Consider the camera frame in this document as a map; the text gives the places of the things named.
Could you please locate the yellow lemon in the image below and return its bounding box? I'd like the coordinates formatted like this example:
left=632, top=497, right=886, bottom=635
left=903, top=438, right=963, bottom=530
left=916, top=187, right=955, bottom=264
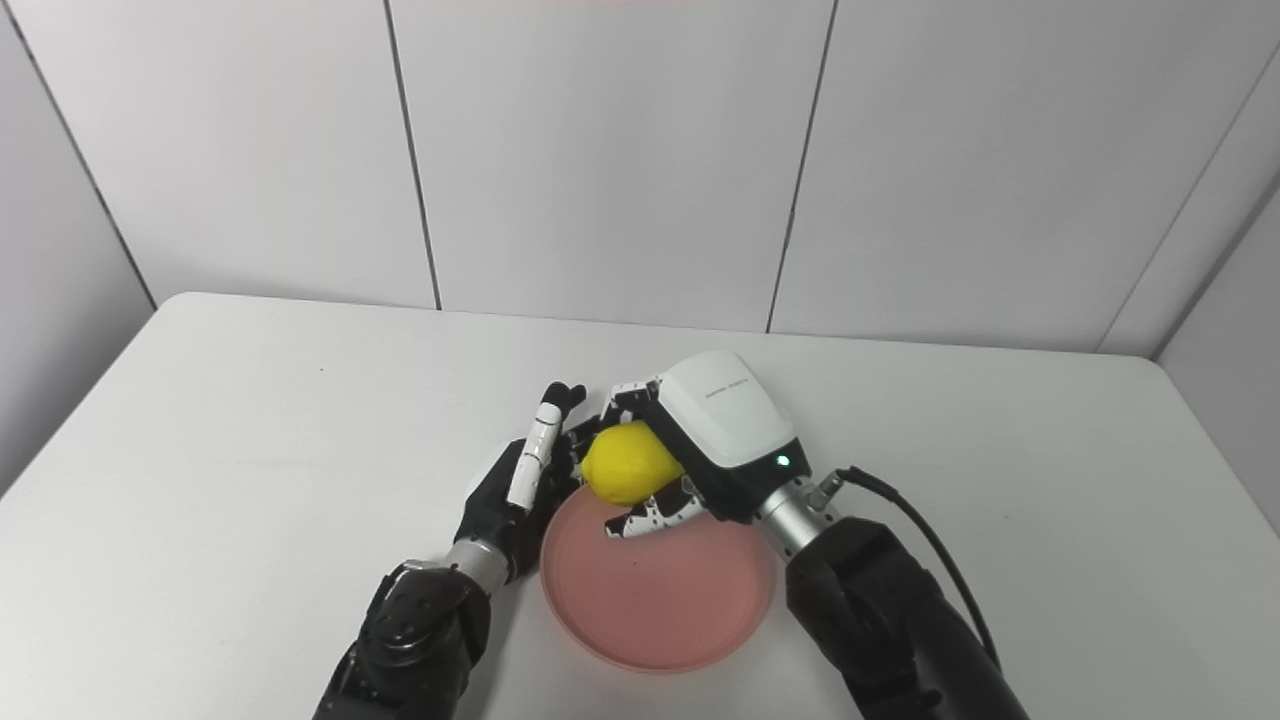
left=582, top=421, right=686, bottom=507

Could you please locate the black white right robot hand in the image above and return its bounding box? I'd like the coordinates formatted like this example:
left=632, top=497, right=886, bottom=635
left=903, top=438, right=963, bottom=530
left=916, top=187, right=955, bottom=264
left=600, top=350, right=813, bottom=541

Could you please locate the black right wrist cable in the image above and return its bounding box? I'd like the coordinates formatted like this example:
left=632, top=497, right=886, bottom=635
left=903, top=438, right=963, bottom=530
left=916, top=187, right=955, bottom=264
left=815, top=466, right=1003, bottom=673

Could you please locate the pink round plate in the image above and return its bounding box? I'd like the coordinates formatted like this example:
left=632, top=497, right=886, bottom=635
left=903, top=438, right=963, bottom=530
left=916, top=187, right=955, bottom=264
left=540, top=485, right=779, bottom=674

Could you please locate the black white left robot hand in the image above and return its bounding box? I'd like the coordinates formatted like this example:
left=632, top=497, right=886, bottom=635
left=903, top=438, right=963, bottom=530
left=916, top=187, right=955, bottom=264
left=455, top=382, right=593, bottom=583

